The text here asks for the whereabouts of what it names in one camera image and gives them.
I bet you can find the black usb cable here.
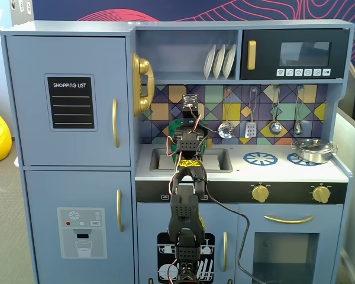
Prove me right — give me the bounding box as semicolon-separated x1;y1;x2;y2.
205;177;267;284

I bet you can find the steel ladle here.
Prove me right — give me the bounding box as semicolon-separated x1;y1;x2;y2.
269;85;283;135

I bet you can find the blue toy kitchen unit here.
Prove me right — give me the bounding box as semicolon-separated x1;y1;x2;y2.
0;19;355;284

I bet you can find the steel toy pot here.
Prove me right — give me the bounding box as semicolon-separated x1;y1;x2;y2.
291;143;338;164

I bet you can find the gold microwave handle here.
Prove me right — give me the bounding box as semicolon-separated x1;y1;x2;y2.
247;40;257;70

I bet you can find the steel skimmer spoon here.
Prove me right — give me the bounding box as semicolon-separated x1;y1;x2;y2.
218;87;236;139

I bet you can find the grey water dispenser sticker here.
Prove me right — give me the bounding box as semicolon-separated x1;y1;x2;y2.
56;206;108;260

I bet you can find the steel slotted spatula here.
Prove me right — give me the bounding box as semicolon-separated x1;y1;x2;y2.
244;87;258;139

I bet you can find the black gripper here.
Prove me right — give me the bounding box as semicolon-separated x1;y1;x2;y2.
173;118;207;159

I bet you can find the gold dishwasher handle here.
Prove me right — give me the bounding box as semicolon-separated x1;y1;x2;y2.
222;231;228;272

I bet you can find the long gold fridge handle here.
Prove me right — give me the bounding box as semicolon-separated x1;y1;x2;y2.
111;98;121;149

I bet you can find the gold oven knob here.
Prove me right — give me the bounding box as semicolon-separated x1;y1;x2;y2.
311;185;333;204
250;183;270;204

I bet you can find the blue dishwasher door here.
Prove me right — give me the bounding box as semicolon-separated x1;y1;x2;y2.
137;202;240;284

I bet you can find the small black camera module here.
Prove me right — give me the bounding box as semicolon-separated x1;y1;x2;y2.
182;93;202;119

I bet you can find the red white black servo cable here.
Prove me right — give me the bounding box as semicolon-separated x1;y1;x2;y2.
164;134;181;196

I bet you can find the grey sink basin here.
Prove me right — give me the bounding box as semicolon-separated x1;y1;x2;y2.
149;147;234;173

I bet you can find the blue freezer door with dispenser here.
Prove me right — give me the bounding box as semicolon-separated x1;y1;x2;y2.
23;170;136;284

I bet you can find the blue fridge door with chalkboard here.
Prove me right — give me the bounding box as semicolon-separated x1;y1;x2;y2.
5;35;131;167

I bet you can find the black shopping list chalkboard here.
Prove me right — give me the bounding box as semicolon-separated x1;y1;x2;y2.
44;73;98;132

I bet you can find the gold toy telephone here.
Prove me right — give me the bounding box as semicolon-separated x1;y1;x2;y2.
131;52;156;117

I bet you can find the black microwave door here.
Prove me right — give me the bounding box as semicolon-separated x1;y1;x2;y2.
239;28;350;80

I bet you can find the gold curved oven handle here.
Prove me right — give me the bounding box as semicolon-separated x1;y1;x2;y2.
264;215;315;225

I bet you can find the steel pot lid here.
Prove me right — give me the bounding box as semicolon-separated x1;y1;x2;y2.
294;138;334;152

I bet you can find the blue oven door with window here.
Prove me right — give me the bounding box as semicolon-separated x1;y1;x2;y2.
237;204;344;284

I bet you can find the short gold freezer handle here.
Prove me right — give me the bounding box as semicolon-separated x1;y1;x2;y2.
116;189;125;233

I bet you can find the white toy plate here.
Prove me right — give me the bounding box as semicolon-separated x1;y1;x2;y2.
222;43;237;79
203;44;217;80
212;44;227;80

